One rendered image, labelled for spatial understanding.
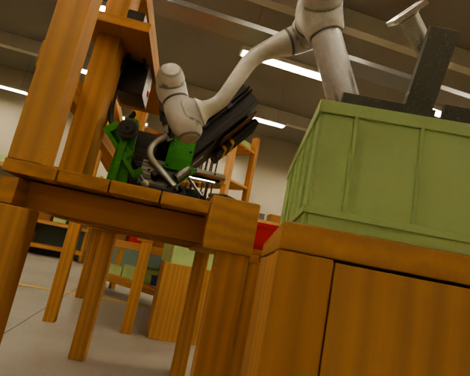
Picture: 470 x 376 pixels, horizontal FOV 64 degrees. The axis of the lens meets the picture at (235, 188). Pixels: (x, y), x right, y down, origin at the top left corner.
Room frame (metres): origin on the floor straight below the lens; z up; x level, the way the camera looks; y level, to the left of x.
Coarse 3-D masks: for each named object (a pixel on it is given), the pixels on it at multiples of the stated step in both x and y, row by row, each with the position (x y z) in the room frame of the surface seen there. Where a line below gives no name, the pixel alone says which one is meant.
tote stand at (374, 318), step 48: (288, 240) 0.47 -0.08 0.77; (336, 240) 0.47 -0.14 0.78; (384, 240) 0.46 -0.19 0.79; (288, 288) 0.47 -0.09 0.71; (336, 288) 0.47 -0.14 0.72; (384, 288) 0.46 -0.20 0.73; (432, 288) 0.46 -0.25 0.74; (288, 336) 0.47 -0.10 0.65; (336, 336) 0.46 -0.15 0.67; (384, 336) 0.46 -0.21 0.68; (432, 336) 0.46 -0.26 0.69
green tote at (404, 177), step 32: (320, 128) 0.48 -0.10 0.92; (352, 128) 0.47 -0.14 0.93; (384, 128) 0.47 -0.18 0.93; (416, 128) 0.47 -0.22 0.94; (448, 128) 0.46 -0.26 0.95; (320, 160) 0.47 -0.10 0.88; (352, 160) 0.47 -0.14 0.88; (384, 160) 0.47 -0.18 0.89; (416, 160) 0.46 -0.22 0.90; (448, 160) 0.46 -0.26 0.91; (288, 192) 0.75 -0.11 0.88; (320, 192) 0.47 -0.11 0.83; (352, 192) 0.47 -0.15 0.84; (384, 192) 0.47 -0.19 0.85; (416, 192) 0.46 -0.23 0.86; (448, 192) 0.46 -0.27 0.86; (320, 224) 0.47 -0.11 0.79; (352, 224) 0.47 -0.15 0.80; (384, 224) 0.46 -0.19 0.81; (416, 224) 0.46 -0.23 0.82; (448, 224) 0.46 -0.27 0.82
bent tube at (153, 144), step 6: (156, 138) 1.62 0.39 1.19; (162, 138) 1.63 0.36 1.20; (174, 138) 1.65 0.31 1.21; (150, 144) 1.61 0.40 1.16; (156, 144) 1.62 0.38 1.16; (150, 150) 1.61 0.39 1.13; (150, 156) 1.60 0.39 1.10; (150, 162) 1.60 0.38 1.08; (156, 162) 1.60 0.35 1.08; (156, 168) 1.59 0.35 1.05; (162, 168) 1.60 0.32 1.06; (162, 174) 1.59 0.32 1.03; (168, 180) 1.58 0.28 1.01; (174, 186) 1.61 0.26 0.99
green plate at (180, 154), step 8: (176, 144) 1.67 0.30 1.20; (184, 144) 1.68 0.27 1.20; (192, 144) 1.68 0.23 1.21; (168, 152) 1.65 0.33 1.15; (176, 152) 1.66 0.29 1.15; (184, 152) 1.67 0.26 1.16; (192, 152) 1.67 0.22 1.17; (168, 160) 1.64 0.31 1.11; (176, 160) 1.65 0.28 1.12; (184, 160) 1.66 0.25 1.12; (168, 168) 1.64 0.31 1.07; (176, 168) 1.64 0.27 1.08
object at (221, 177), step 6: (162, 162) 1.77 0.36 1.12; (198, 174) 1.79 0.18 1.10; (204, 174) 1.79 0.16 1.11; (210, 174) 1.79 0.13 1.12; (216, 174) 1.80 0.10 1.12; (198, 180) 1.91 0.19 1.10; (204, 180) 1.88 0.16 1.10; (210, 180) 1.87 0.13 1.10; (216, 180) 1.87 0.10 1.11; (222, 180) 1.80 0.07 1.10
